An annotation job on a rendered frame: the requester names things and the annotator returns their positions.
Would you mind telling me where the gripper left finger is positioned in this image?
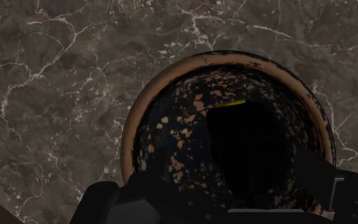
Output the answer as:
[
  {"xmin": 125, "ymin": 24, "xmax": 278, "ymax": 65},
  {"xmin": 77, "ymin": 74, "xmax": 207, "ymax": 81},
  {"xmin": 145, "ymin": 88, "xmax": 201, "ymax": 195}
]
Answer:
[{"xmin": 69, "ymin": 172, "xmax": 167, "ymax": 224}]

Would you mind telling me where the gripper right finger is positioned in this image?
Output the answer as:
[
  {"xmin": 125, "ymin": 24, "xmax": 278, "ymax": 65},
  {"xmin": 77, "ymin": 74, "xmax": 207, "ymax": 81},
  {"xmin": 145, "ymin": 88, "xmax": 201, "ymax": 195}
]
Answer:
[{"xmin": 294, "ymin": 146, "xmax": 358, "ymax": 224}]

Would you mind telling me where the brown black speckled bowl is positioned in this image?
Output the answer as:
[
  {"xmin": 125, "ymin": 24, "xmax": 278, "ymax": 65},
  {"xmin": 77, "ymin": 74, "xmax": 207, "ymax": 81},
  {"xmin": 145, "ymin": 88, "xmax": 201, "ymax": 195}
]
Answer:
[{"xmin": 120, "ymin": 50, "xmax": 336, "ymax": 216}]

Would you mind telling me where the black object with yellow edge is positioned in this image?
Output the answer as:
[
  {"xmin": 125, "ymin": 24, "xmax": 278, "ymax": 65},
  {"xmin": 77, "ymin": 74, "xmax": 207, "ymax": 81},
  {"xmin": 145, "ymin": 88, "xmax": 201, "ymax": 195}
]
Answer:
[{"xmin": 205, "ymin": 99, "xmax": 296, "ymax": 201}]

